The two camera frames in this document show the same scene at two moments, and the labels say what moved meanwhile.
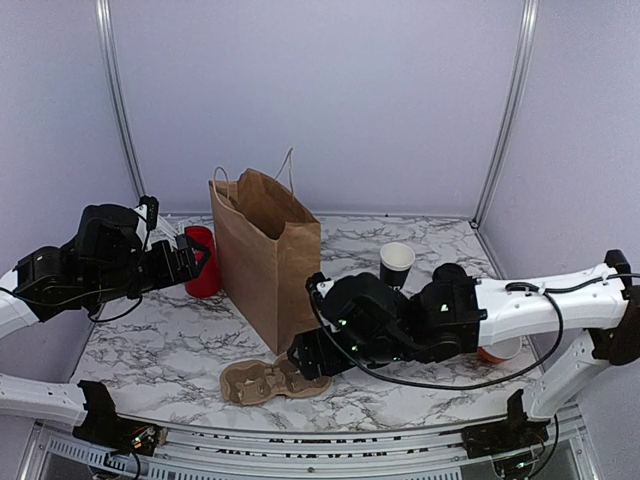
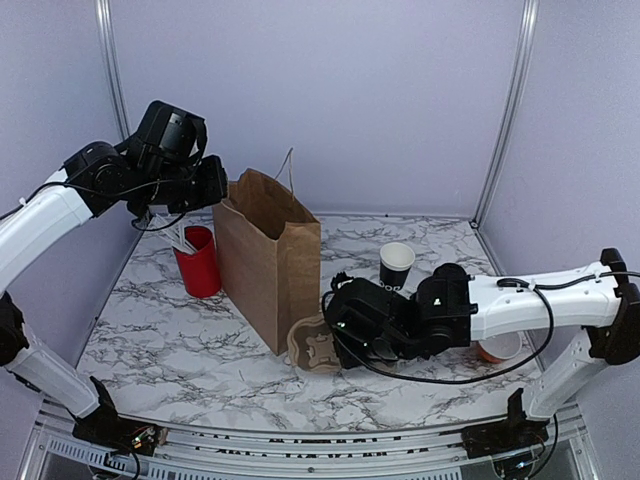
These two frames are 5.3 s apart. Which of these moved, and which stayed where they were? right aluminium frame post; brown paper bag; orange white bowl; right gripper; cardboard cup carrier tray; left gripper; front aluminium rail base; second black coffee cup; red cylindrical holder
Moved: right gripper; left gripper; cardboard cup carrier tray
Stayed: right aluminium frame post; red cylindrical holder; second black coffee cup; front aluminium rail base; orange white bowl; brown paper bag
